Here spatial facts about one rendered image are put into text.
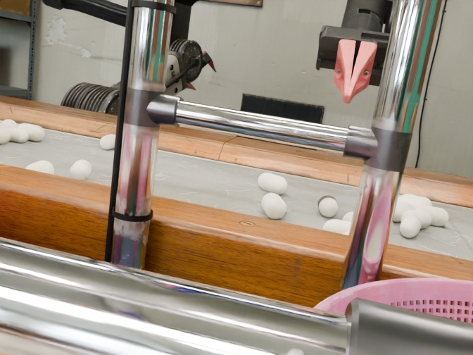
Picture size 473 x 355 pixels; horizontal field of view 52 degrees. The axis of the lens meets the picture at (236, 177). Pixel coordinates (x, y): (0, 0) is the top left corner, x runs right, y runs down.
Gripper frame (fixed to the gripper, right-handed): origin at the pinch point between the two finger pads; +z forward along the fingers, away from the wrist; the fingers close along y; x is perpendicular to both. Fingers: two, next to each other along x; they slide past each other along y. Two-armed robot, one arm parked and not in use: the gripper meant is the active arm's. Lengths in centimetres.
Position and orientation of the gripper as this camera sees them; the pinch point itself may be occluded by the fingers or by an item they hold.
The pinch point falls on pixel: (348, 95)
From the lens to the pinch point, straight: 62.2
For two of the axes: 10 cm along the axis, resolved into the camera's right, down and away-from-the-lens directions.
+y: 9.6, 1.9, -2.0
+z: -2.7, 7.6, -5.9
